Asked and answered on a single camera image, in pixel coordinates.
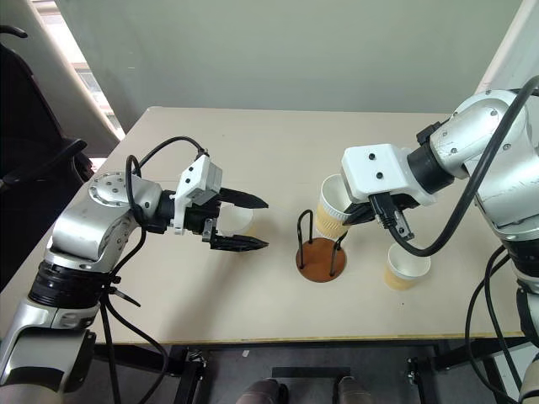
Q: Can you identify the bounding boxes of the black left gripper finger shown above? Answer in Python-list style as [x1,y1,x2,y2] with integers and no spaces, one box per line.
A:
[208,228,271,253]
[218,187,270,210]

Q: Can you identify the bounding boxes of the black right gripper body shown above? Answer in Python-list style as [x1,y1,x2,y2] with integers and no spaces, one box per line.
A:
[345,189,423,224]

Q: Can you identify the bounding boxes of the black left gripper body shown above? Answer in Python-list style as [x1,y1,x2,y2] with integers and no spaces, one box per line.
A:
[183,196,225,244]

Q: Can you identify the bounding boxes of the ribbed tan paper cup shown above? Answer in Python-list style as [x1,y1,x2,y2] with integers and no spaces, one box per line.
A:
[314,173,360,242]
[218,203,257,237]
[383,243,433,292]

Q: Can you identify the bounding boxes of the dark rounded shape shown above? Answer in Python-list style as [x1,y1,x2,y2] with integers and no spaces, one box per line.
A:
[237,377,290,404]
[331,375,374,404]

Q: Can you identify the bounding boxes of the black office chair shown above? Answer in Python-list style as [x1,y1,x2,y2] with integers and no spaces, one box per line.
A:
[0,24,94,291]

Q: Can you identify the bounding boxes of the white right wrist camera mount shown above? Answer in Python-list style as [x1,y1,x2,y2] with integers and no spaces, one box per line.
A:
[340,143,440,208]

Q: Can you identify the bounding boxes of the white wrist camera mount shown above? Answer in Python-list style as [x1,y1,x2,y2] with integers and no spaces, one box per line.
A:
[340,143,440,208]
[171,154,225,235]

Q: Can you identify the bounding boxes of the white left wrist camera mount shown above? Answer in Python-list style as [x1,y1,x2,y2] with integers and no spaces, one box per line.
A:
[171,154,225,235]

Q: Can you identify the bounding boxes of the wire cup holder wooden base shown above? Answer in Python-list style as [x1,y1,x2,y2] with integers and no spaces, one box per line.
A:
[295,210,351,284]

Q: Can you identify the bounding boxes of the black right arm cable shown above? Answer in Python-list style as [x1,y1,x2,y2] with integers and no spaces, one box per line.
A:
[368,74,539,258]

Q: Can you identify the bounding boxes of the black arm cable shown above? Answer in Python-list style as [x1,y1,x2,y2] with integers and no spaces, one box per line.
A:
[97,135,211,404]
[368,74,539,258]

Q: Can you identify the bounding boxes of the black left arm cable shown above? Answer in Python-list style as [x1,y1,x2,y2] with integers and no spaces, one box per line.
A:
[97,135,211,404]

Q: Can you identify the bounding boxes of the black cable tie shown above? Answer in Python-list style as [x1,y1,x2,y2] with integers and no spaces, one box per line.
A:
[99,272,142,309]

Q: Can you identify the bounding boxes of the black metal table frame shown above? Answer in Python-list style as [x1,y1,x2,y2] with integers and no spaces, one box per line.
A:
[93,336,528,404]

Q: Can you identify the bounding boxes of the black right body cable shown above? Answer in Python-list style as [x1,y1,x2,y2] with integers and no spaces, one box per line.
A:
[464,243,530,404]

